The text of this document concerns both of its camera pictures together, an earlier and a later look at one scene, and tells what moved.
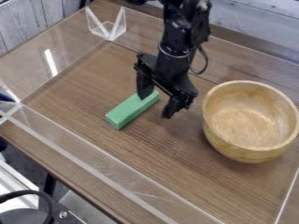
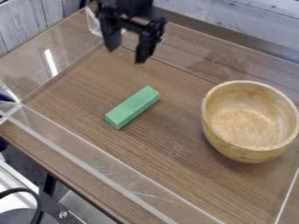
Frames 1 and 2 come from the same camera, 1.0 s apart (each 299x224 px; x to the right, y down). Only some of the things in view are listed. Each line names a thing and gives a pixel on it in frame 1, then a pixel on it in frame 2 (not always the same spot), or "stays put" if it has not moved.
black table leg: [51, 185] stays put
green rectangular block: [123, 114] stays put
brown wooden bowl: [250, 121] stays put
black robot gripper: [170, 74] → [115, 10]
